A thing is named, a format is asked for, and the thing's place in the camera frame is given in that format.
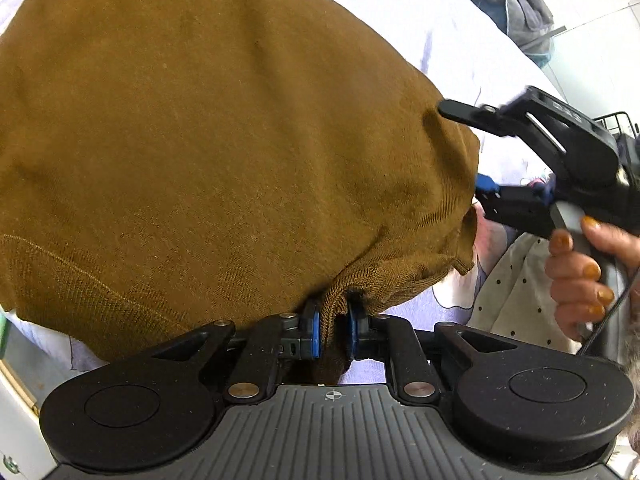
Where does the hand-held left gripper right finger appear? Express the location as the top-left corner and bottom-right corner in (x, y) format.
(345, 300), (521, 405)

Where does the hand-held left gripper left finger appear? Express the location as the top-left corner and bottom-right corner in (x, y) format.
(150, 297), (322, 405)

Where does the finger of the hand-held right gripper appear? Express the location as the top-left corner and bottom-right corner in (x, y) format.
(473, 173), (555, 239)
(438, 99), (523, 139)

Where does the brown knit garment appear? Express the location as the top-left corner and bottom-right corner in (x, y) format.
(0, 0), (482, 387)

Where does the pile of grey purple clothes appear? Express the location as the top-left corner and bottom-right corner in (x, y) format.
(432, 0), (557, 63)

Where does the person's right hand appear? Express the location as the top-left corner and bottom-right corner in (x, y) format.
(544, 215), (640, 343)

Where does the white dotted garment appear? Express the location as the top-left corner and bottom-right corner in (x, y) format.
(470, 232), (601, 357)

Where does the white furniture panel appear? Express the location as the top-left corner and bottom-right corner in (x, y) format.
(0, 320), (58, 480)

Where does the black wire basket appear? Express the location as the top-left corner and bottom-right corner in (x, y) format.
(595, 111), (640, 139)

